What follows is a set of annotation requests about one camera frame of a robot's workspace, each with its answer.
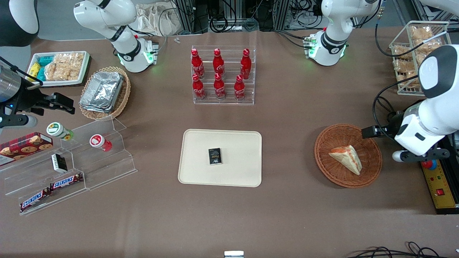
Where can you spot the stack of foil trays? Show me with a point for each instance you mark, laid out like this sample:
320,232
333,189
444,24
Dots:
102,91

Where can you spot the clear acrylic stepped shelf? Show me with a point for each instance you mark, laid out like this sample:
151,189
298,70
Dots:
107,172

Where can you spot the red cola bottle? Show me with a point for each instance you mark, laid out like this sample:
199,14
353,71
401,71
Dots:
218,63
197,64
245,66
239,89
198,89
219,87

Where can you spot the teal snack packet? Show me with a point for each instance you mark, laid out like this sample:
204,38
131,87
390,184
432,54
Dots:
46,60
41,74

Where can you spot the small black card box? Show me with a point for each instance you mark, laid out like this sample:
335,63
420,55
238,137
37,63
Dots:
215,156

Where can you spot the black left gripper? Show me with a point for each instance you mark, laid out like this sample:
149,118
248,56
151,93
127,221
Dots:
393,126

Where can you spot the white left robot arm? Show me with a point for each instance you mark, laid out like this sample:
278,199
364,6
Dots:
430,118

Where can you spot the clear acrylic bottle rack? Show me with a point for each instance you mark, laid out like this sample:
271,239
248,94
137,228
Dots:
229,102

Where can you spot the yellow snack packet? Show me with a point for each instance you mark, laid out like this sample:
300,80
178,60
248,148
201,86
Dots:
34,70

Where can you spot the round brown wicker basket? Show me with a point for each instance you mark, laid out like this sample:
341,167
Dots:
333,172

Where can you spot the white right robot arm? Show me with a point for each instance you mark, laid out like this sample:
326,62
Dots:
123,48

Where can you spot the green lid cup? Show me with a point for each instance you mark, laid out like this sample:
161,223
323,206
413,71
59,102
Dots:
57,130

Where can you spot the white rectangular snack tray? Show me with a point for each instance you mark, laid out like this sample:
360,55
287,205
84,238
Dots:
53,84

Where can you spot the small black white box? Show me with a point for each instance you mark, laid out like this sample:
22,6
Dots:
59,163

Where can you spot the clear rice cracker pack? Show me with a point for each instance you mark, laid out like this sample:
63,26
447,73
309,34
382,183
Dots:
76,64
57,71

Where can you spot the oval light wicker basket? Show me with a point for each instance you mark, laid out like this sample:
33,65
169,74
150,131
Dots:
123,96

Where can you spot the small white edge object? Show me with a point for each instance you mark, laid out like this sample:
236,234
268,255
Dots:
233,254

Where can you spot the red cookie box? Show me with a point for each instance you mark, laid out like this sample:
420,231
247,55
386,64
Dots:
25,147

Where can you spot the red lid cup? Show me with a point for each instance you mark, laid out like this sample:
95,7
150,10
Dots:
98,141

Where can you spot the triangular sandwich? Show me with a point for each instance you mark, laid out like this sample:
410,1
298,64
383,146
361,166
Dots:
346,157

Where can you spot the yellow emergency stop box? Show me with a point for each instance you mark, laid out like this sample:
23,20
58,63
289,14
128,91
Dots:
443,193

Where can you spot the beige plastic tray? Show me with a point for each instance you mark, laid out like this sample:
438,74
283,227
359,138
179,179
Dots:
236,172

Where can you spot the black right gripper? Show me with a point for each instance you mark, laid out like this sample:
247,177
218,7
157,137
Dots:
31,100

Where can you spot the clear bag of crackers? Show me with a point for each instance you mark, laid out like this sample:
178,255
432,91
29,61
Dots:
421,33
405,65
426,46

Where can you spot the snickers chocolate bar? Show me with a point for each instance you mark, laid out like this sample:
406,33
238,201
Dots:
35,200
66,182

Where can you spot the beige fabric bag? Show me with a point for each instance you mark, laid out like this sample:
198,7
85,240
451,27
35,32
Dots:
157,19

